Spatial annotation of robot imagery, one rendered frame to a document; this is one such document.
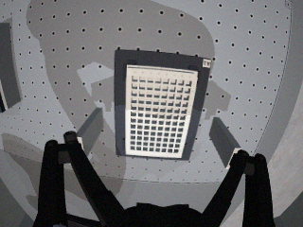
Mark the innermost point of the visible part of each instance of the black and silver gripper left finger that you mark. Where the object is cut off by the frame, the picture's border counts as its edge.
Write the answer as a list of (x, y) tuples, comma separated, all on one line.
[(51, 199)]

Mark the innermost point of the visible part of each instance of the white well plate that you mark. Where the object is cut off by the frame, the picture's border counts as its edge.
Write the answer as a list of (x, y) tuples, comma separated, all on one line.
[(140, 116)]

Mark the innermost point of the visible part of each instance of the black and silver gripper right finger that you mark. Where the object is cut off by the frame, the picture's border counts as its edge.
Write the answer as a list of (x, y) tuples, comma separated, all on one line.
[(258, 205)]

